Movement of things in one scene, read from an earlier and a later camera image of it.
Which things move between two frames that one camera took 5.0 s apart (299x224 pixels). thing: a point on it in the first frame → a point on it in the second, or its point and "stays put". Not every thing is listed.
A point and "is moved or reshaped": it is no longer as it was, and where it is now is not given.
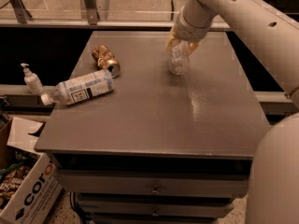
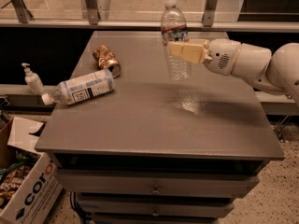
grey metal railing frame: (90, 20) stays put
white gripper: (189, 32) → (220, 57)
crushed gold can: (106, 59) stays put
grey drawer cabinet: (159, 147) stays put
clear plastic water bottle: (179, 59) is moved or reshaped
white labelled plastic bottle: (80, 88) stays put
